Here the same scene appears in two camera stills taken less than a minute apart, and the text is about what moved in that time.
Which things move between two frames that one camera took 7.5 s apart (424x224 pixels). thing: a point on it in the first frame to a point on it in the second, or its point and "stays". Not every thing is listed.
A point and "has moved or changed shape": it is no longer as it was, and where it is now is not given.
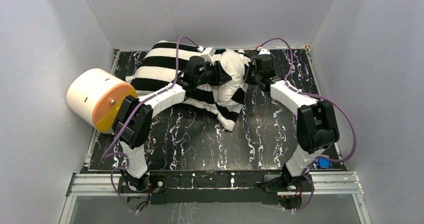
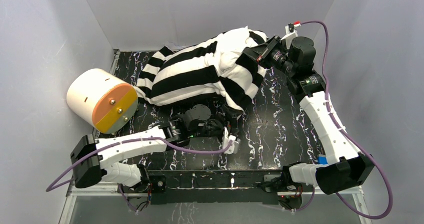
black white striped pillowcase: [164, 64] has moved or changed shape
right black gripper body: [251, 76] to [279, 58]
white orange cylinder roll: [95, 96] stays
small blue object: [323, 163] stays
